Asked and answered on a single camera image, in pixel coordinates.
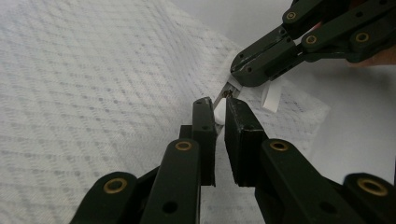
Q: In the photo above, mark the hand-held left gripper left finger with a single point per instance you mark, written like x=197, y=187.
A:
x=204, y=140

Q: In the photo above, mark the white cloth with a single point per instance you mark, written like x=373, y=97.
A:
x=93, y=93

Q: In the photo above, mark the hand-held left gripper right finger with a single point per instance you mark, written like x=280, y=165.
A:
x=246, y=146

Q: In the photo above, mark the white table cover sheet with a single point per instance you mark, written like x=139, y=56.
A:
x=358, y=124

